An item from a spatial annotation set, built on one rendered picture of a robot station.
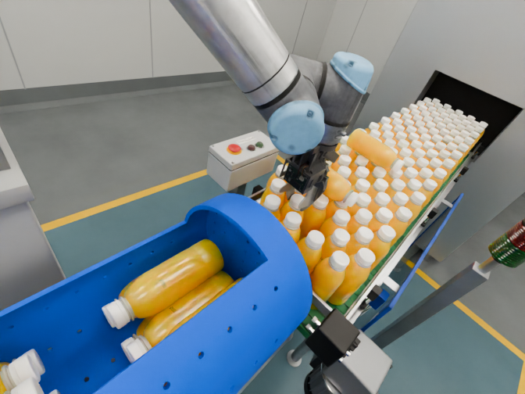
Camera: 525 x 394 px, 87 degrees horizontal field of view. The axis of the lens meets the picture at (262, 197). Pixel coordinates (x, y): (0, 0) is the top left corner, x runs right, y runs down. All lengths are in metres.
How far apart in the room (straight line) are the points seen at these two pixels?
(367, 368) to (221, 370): 0.51
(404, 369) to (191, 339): 1.73
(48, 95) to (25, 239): 2.65
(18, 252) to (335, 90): 0.69
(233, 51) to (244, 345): 0.35
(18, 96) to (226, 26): 3.01
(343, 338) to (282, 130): 0.45
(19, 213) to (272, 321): 0.50
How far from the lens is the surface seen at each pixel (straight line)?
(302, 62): 0.50
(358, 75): 0.51
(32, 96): 3.29
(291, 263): 0.43
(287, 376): 1.67
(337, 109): 0.53
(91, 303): 0.58
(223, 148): 0.79
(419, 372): 2.05
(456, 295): 0.90
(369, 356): 0.85
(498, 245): 0.80
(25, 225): 0.71
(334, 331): 0.65
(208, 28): 0.34
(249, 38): 0.34
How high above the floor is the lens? 1.55
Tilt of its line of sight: 42 degrees down
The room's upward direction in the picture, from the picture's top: 18 degrees clockwise
